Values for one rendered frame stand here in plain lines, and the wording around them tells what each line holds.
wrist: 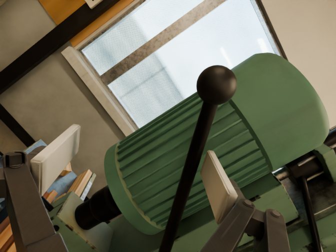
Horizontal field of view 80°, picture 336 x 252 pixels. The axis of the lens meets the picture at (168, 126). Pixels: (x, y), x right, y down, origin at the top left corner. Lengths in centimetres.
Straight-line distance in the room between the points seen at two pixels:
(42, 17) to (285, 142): 175
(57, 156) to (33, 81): 174
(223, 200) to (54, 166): 13
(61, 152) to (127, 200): 16
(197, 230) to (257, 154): 16
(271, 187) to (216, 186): 19
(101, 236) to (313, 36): 184
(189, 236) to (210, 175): 20
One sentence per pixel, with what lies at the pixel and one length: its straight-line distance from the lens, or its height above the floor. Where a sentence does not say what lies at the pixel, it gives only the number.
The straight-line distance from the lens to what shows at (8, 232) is 49.
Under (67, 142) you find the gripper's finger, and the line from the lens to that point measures 19.
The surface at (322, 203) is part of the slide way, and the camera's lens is 43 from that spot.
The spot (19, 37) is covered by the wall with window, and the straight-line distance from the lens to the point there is 193.
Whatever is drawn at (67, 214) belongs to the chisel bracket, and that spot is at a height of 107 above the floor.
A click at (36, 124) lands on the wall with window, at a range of 199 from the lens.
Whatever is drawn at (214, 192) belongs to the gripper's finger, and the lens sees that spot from 18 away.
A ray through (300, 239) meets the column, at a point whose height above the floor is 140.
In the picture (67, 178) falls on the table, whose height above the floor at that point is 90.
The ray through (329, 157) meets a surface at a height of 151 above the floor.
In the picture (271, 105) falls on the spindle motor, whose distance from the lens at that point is 29.
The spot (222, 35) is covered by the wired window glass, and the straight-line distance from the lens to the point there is 174.
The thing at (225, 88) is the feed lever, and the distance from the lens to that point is 17.
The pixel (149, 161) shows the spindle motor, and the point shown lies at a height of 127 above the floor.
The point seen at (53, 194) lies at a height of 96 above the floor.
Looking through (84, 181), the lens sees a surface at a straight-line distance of 72.
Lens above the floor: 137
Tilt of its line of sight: 9 degrees down
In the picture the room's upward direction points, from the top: 58 degrees clockwise
